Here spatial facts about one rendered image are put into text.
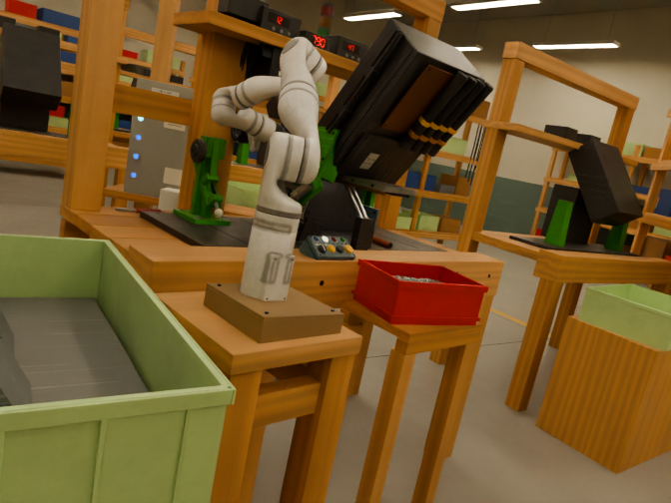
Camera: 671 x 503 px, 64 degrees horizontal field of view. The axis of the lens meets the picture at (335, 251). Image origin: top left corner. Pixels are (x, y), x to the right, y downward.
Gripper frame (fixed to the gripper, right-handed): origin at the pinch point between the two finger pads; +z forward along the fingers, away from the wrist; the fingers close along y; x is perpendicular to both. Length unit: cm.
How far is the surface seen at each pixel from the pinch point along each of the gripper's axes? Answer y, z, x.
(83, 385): -92, -76, -15
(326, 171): -9.5, 5.9, -4.1
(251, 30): 30.1, -24.5, -9.4
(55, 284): -65, -71, 7
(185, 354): -94, -72, -33
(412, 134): -5.3, 20.7, -30.6
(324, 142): -1.4, 2.9, -8.1
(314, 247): -41.3, -5.6, -2.3
